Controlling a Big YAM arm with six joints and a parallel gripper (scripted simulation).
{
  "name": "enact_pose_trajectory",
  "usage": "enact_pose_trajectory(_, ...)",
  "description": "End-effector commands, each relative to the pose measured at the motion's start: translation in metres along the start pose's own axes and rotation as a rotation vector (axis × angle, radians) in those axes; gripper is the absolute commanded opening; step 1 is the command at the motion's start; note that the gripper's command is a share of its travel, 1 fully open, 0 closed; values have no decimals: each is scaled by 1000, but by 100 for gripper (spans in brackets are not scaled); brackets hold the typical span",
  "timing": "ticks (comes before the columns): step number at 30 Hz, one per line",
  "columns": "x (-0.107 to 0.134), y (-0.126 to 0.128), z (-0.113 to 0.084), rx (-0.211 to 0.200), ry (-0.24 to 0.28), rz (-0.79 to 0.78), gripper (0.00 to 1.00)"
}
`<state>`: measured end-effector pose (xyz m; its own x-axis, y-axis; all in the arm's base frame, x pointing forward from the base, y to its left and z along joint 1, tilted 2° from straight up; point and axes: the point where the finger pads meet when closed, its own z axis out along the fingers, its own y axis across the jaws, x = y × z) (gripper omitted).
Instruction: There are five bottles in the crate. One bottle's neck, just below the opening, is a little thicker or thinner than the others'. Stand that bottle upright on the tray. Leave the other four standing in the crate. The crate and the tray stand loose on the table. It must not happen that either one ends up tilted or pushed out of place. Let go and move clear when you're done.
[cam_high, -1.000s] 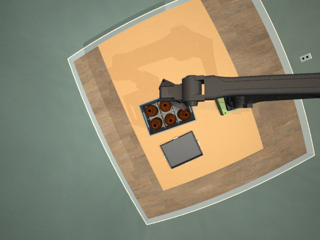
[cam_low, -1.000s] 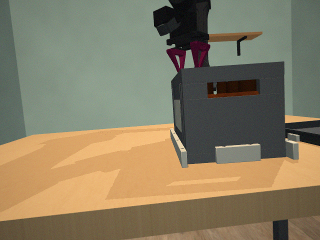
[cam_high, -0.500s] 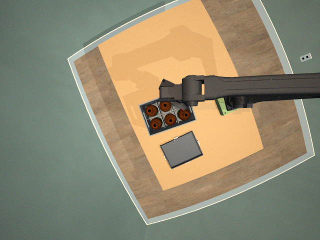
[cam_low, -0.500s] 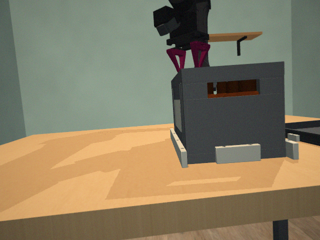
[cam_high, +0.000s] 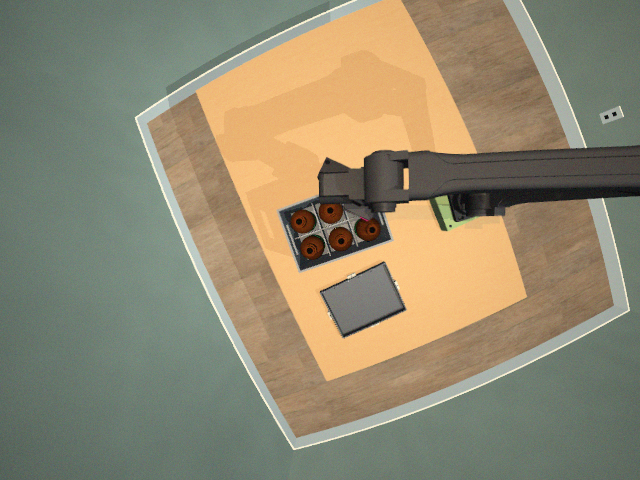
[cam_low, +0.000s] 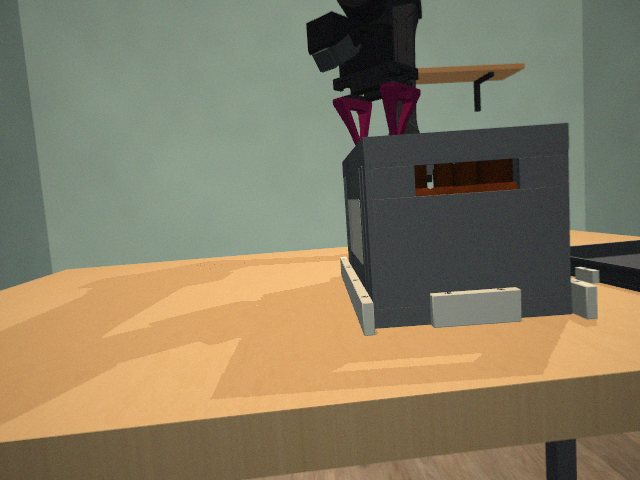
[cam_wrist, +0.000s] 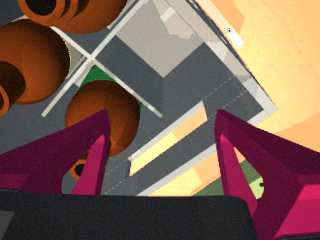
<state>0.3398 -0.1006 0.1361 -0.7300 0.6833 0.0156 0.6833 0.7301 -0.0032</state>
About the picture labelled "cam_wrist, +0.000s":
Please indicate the dark grey crate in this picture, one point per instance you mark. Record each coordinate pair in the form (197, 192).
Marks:
(160, 59)

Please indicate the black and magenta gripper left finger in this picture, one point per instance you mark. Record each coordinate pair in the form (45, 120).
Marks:
(39, 166)

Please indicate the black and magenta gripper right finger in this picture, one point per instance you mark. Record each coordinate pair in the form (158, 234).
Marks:
(290, 202)

